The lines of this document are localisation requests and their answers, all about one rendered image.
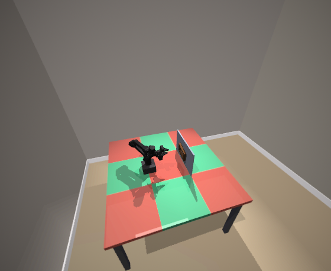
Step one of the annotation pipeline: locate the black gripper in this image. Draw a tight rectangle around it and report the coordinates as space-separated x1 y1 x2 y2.
155 145 169 157

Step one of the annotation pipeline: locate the dark grey wall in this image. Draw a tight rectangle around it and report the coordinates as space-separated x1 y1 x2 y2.
176 130 194 175

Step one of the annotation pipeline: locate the dark brown picture frame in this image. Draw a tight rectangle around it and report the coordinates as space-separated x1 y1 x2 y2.
179 143 186 161

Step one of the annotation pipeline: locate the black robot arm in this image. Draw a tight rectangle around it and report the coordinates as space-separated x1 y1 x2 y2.
129 139 163 166

